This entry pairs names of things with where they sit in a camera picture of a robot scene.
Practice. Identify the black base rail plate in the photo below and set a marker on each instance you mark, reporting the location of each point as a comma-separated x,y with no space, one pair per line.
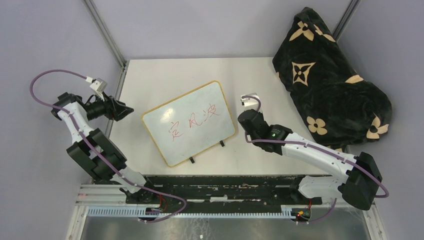
222,194

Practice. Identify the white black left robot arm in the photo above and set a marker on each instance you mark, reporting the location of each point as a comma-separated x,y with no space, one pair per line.
91,149

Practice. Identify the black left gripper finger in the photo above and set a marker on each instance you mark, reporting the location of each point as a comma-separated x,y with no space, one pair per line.
125,108
123,113

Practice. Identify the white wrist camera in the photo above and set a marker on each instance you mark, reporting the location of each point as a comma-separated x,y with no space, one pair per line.
98,85
251,102

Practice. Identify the aluminium frame rails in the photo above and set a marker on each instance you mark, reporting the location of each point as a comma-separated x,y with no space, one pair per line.
108,195

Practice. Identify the black floral plush blanket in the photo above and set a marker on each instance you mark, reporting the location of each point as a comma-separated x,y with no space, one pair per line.
337,105

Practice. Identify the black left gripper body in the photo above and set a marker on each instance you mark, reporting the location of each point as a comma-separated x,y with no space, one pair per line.
101,108

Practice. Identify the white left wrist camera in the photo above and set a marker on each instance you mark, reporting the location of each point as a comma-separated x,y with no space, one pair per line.
98,85

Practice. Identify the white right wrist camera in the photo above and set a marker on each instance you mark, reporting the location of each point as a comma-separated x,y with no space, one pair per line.
251,102

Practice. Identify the white toothed cable duct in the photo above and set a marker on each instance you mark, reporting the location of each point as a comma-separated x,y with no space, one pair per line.
141,212

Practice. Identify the yellow framed whiteboard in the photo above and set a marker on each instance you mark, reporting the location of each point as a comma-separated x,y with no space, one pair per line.
190,124

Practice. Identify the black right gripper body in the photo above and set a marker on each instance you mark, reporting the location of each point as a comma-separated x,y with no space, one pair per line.
260,114

